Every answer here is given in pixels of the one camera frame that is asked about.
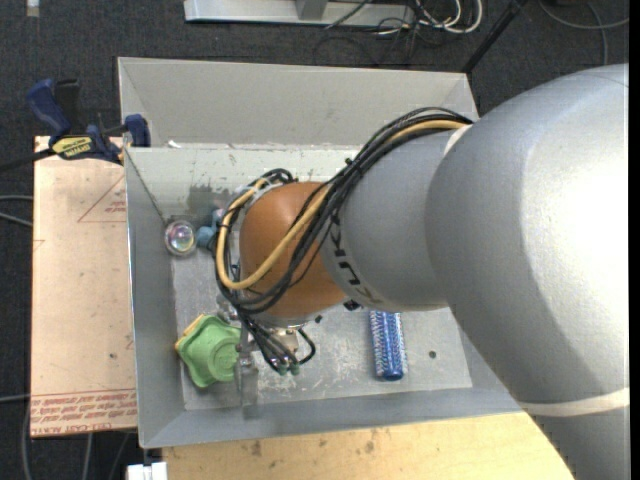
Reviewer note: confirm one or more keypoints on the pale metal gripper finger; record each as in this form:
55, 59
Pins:
249, 388

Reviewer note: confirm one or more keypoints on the green star-shaped lid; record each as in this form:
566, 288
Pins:
210, 350

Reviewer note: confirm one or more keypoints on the blue ribbed roller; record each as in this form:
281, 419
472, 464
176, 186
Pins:
388, 345

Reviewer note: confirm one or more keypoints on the pale blue toy figure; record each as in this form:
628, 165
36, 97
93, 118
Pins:
206, 234

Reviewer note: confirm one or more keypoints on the clear glass ball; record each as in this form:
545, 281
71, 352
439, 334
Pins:
180, 238

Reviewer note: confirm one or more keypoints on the brown cardboard board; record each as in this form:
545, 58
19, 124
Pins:
80, 288

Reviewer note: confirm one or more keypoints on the grey metal bin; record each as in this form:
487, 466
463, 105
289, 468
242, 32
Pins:
280, 113

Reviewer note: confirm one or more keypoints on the black cylinder on white bracket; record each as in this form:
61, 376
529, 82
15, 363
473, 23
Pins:
352, 306

